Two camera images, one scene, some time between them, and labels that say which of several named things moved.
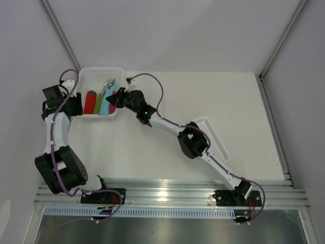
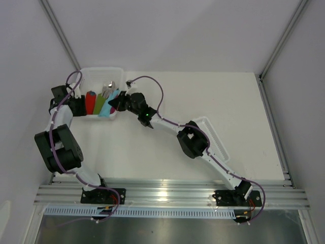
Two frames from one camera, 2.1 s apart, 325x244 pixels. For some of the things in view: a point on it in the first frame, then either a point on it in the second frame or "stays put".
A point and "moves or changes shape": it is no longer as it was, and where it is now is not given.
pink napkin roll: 111,108 stays put
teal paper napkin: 105,105 moves or changes shape
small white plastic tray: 216,144 stays put
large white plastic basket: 94,79 stays put
